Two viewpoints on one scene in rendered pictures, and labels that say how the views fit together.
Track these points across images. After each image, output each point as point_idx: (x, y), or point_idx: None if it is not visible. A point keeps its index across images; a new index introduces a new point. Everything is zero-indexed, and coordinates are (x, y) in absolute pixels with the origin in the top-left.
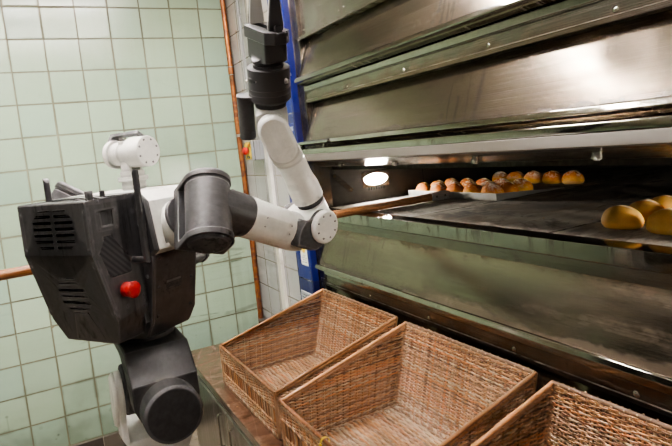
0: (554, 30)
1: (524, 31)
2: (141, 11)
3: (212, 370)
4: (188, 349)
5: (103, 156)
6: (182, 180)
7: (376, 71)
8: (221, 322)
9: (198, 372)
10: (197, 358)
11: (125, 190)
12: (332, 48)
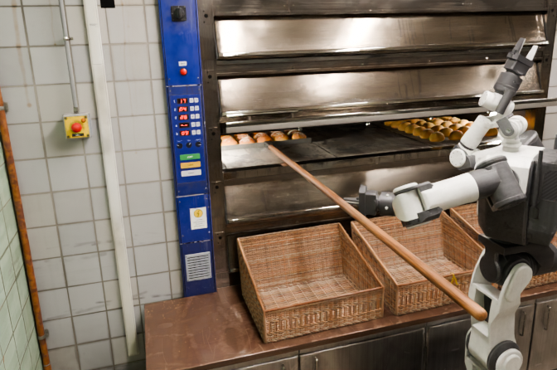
0: (462, 60)
1: (449, 58)
2: None
3: (225, 352)
4: None
5: (519, 131)
6: (534, 138)
7: (333, 61)
8: (25, 362)
9: (213, 366)
10: (179, 364)
11: (518, 151)
12: (273, 34)
